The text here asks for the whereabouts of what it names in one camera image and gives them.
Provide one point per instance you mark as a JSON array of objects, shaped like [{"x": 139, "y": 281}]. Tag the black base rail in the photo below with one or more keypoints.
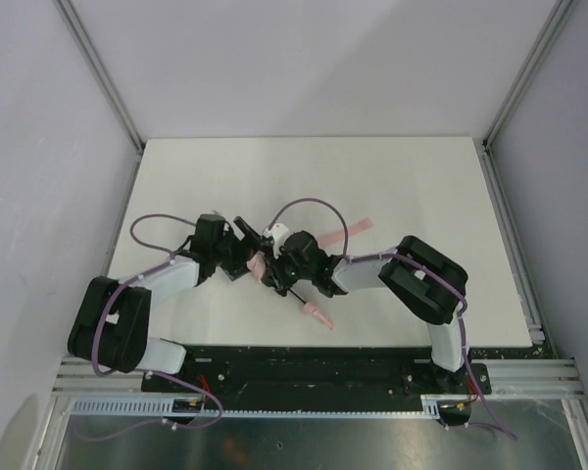
[{"x": 326, "y": 379}]

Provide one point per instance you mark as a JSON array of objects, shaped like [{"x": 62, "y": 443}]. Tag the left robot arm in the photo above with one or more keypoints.
[{"x": 111, "y": 329}]

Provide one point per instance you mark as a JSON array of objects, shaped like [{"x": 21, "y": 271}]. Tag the aluminium frame post left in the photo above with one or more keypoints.
[{"x": 91, "y": 56}]

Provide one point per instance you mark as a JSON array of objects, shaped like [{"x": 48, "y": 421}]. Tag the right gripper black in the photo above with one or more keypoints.
[{"x": 275, "y": 270}]

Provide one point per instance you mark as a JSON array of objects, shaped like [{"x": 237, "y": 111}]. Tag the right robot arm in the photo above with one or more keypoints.
[{"x": 430, "y": 285}]

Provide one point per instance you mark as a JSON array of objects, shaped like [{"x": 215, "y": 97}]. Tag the aluminium frame post right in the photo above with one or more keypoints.
[{"x": 537, "y": 55}]

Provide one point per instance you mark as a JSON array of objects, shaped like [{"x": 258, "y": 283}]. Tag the pink folding umbrella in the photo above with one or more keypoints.
[{"x": 259, "y": 264}]

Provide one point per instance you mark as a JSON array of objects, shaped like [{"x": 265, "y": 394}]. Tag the aluminium frame post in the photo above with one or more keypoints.
[
  {"x": 537, "y": 55},
  {"x": 91, "y": 56}
]

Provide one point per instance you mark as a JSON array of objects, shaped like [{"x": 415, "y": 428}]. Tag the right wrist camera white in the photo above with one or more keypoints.
[{"x": 276, "y": 235}]

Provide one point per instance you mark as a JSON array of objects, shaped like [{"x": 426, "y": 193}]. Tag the grey cable duct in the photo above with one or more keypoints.
[{"x": 172, "y": 408}]

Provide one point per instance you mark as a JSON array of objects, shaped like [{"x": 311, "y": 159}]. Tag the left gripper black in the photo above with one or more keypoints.
[{"x": 238, "y": 252}]

